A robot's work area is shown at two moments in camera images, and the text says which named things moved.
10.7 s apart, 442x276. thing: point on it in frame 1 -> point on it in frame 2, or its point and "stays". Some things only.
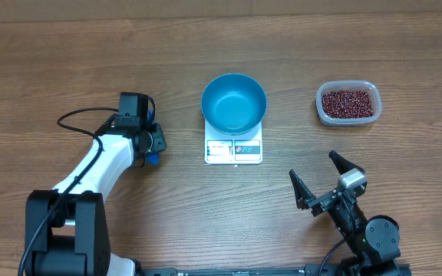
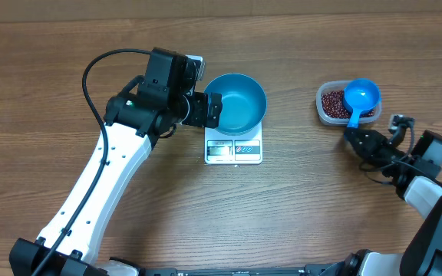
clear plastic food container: x=348 y=102 stays
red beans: x=348 y=103 stays
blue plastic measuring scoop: x=152 y=158 -> x=360 y=95
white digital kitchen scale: x=221 y=149 stays
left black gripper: x=159 y=141 -> x=197 y=118
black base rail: x=270 y=271 stays
